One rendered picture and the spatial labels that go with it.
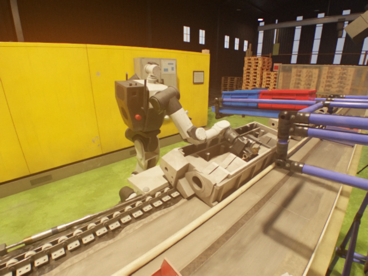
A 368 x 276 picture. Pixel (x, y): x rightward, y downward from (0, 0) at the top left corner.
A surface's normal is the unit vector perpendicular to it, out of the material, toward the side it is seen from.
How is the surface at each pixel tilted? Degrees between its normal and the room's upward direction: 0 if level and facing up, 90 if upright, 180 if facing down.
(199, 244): 0
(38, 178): 90
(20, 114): 90
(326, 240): 0
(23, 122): 90
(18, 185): 90
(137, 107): 98
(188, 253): 0
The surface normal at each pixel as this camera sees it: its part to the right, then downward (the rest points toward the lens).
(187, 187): 0.43, -0.54
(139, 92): 0.62, 0.41
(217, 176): -0.15, -0.75
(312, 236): -0.01, -0.94
